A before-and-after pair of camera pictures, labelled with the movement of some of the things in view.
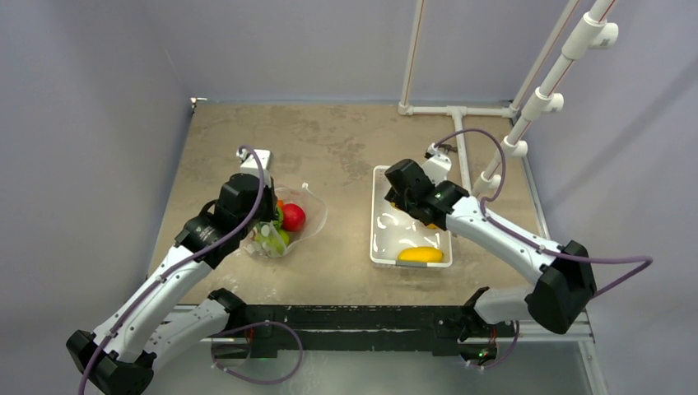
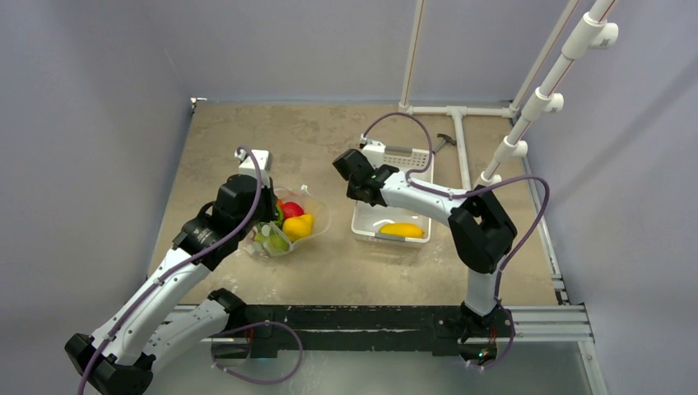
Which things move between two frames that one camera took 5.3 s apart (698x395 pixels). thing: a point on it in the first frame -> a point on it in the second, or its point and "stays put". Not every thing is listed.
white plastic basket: [397, 237] -> [388, 224]
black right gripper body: [400, 198] -> [359, 191]
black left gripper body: [267, 210] stays put
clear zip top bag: [300, 214] stays put
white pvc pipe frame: [593, 30] stays put
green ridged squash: [278, 223] stays put
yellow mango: [421, 253] -> [402, 230]
